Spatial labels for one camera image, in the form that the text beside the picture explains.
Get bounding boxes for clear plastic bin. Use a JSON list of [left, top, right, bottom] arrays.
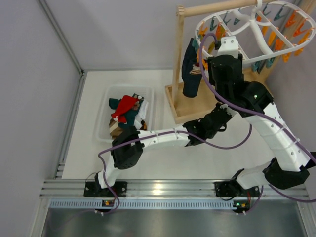
[[96, 84, 154, 143]]

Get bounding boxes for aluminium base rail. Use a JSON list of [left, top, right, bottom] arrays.
[[39, 179, 308, 198]]

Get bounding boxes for brown patterned socks in bin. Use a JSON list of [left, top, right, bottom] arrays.
[[109, 119, 147, 139]]

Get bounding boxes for mustard yellow sock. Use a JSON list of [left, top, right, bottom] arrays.
[[207, 41, 216, 55]]

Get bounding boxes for dark teal Santa sock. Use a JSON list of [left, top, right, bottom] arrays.
[[181, 38, 202, 98]]

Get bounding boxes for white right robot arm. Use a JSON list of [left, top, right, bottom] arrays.
[[207, 54, 315, 191]]

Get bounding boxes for wooden hanger rack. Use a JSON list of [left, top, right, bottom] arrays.
[[164, 0, 316, 125]]

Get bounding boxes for white oval clip hanger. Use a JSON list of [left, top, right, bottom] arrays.
[[194, 0, 316, 64]]

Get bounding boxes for dark green sock in bin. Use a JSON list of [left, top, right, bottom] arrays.
[[109, 93, 145, 129]]

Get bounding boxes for red sock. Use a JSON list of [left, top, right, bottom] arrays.
[[109, 95, 139, 124]]

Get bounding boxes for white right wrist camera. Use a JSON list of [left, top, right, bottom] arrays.
[[215, 36, 243, 61]]

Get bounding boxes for perforated white cable duct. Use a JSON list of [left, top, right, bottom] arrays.
[[49, 198, 247, 210]]

